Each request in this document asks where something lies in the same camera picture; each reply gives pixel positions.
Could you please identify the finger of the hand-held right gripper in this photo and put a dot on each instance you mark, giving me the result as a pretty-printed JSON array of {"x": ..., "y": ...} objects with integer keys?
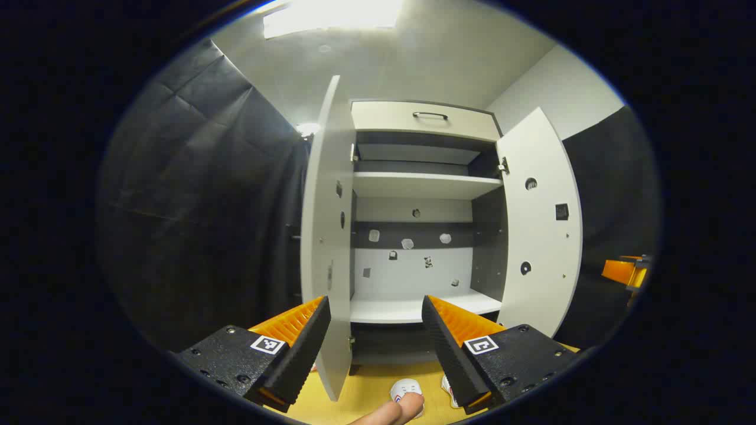
[{"x": 617, "y": 271}]

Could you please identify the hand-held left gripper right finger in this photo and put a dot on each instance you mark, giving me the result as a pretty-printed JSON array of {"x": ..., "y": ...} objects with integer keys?
[{"x": 452, "y": 354}]

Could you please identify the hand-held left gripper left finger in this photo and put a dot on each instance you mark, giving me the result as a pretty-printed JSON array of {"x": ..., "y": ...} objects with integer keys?
[{"x": 301, "y": 354}]

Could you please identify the white canvas shoe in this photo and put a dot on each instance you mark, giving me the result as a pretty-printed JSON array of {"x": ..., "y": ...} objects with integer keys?
[
  {"x": 406, "y": 388},
  {"x": 449, "y": 389}
]

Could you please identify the white shoe cabinet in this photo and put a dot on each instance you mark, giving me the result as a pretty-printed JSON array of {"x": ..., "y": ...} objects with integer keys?
[{"x": 413, "y": 186}]

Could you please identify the cream cabinet drawer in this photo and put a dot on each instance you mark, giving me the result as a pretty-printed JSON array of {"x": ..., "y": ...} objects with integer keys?
[{"x": 390, "y": 118}]

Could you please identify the small bright clip lamp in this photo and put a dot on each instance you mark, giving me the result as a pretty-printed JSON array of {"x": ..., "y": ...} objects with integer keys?
[{"x": 308, "y": 128}]

